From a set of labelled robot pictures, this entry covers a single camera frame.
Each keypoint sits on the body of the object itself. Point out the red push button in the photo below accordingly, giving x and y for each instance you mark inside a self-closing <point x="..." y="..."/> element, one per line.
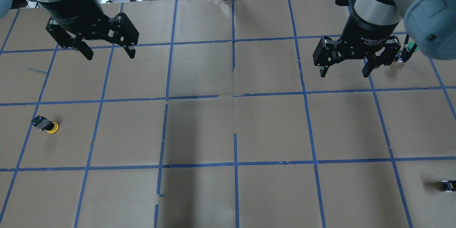
<point x="448" y="185"/>

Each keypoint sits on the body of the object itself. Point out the green push button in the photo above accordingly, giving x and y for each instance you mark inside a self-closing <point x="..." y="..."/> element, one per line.
<point x="406" y="52"/>

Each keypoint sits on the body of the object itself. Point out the yellow push button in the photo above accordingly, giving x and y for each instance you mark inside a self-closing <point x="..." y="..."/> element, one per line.
<point x="44" y="124"/>

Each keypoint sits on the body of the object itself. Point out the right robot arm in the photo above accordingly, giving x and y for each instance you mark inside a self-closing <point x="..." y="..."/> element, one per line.
<point x="428" y="23"/>

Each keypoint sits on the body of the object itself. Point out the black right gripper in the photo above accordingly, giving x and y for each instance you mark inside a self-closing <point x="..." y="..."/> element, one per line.
<point x="364" y="32"/>

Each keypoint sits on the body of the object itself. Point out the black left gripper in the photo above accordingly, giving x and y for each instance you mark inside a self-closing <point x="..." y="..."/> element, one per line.
<point x="76" y="16"/>

